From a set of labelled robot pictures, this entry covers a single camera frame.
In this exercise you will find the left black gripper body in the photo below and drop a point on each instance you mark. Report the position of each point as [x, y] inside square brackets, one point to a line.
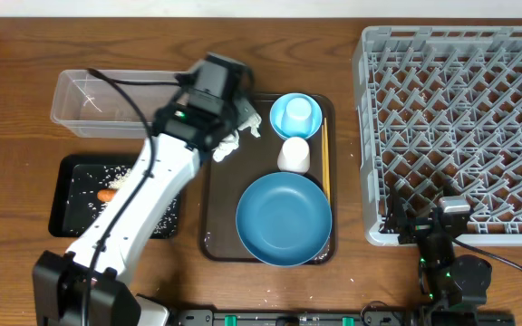
[235, 110]

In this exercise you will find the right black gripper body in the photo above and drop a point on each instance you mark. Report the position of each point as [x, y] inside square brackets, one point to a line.
[420, 227]

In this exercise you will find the dark blue plate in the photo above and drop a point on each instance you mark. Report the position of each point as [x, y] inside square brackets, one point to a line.
[284, 219]

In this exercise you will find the orange carrot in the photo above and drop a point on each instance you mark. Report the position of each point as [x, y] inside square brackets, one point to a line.
[106, 195]

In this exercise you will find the pile of white rice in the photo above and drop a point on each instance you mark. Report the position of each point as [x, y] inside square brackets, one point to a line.
[82, 206]

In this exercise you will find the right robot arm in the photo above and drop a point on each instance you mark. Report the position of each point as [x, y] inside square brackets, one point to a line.
[456, 285]

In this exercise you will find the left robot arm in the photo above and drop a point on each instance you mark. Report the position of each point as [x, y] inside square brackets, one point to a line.
[89, 283]

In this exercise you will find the grey plastic dishwasher rack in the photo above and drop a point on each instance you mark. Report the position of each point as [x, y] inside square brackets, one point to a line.
[441, 105]

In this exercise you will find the crumpled white paper napkin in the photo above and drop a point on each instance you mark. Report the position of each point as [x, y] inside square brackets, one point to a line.
[231, 142]

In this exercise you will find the light blue bowl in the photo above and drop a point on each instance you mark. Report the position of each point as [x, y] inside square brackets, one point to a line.
[278, 108]

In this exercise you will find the dark brown serving tray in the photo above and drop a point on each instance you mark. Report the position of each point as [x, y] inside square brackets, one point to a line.
[226, 181]

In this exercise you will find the light blue cup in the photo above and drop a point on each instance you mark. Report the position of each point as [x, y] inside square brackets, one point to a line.
[297, 118]

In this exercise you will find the right wooden chopstick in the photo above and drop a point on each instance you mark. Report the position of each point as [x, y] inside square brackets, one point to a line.
[328, 196]

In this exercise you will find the white plastic cup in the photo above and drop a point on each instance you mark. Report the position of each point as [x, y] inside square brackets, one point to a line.
[294, 156]

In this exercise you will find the clear plastic bin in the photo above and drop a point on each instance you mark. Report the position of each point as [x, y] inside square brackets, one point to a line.
[91, 108]

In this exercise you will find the black plastic tray bin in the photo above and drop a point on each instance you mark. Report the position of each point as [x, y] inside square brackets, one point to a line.
[64, 178]

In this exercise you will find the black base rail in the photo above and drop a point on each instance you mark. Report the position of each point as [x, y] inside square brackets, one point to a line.
[370, 317]

